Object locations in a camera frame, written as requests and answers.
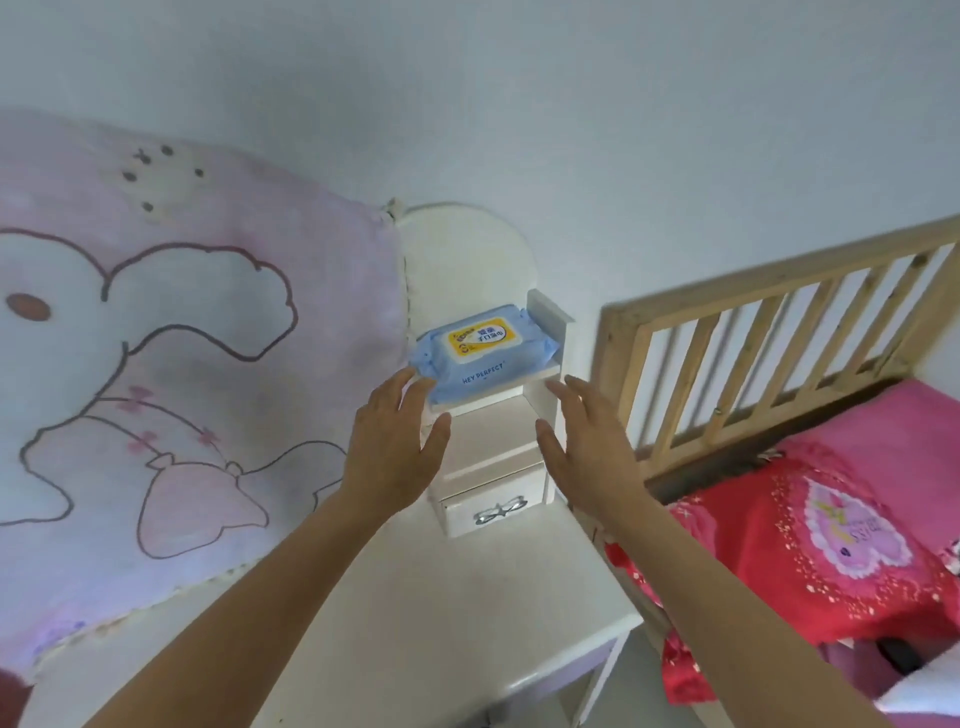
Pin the person's left hand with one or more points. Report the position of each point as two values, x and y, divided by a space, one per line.
386 457

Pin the person's right hand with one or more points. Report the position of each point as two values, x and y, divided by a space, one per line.
596 465

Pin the person's left thumb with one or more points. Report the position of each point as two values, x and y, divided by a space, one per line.
438 439

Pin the person's right thumb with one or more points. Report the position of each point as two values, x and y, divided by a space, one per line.
549 448

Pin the person's right forearm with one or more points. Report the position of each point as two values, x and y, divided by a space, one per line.
742 630

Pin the person's left forearm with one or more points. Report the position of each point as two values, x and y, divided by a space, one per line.
247 622

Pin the white small drawer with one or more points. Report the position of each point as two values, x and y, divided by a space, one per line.
499 502

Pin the blue wet wipes pack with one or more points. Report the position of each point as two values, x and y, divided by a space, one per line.
487 356

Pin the white dressing table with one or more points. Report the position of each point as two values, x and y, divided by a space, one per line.
465 600

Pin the red pink heart bedsheet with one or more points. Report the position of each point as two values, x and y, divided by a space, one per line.
810 540

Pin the pink cartoon print blanket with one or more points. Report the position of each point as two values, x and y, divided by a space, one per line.
172 360

